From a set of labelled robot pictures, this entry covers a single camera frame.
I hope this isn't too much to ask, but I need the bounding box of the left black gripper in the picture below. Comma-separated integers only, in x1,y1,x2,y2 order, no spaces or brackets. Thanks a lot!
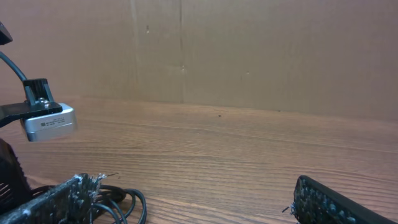
1,78,63,215

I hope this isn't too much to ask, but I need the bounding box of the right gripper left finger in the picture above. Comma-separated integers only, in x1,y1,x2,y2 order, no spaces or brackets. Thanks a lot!
1,174,107,224

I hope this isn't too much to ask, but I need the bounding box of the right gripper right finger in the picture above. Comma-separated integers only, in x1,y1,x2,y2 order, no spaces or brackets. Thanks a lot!
290,175,397,224

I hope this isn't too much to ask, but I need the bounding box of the black USB cable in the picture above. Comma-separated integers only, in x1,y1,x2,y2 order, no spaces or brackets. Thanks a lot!
29,183,147,224

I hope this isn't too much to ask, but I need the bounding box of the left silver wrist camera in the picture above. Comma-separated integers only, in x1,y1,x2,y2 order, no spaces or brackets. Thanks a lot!
21,103,77,142

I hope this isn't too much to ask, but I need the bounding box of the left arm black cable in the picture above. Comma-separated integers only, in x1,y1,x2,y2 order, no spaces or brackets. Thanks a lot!
0,51,28,82

